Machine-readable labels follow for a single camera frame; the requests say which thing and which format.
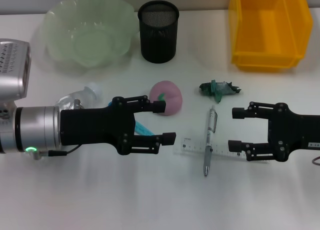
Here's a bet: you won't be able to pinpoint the silver ballpoint pen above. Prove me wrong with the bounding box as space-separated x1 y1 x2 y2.
202 104 218 177

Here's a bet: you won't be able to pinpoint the clear water bottle green label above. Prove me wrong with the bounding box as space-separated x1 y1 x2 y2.
54 81 105 111

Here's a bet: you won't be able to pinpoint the black mesh pen holder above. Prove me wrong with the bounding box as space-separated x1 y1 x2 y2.
137 0 180 64

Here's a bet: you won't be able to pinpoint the green translucent fruit bowl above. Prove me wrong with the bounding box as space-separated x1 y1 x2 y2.
37 0 141 69

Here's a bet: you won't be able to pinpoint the transparent plastic ruler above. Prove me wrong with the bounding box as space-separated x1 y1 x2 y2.
174 136 249 161

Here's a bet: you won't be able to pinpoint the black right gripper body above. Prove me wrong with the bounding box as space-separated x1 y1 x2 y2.
266 102 320 163

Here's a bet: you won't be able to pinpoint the yellow plastic bin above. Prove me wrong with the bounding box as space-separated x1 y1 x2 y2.
227 0 314 72

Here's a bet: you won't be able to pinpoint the green plastic wrapper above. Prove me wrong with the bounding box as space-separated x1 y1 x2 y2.
199 79 242 105

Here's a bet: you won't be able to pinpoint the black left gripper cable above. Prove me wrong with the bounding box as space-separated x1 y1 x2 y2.
26 144 82 161

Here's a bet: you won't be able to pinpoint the blue capped scissors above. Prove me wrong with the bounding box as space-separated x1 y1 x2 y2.
107 101 156 137

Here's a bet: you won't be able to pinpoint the pink toy peach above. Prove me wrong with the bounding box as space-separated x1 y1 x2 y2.
149 80 183 117

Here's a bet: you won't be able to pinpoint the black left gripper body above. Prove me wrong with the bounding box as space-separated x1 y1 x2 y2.
59 96 138 156

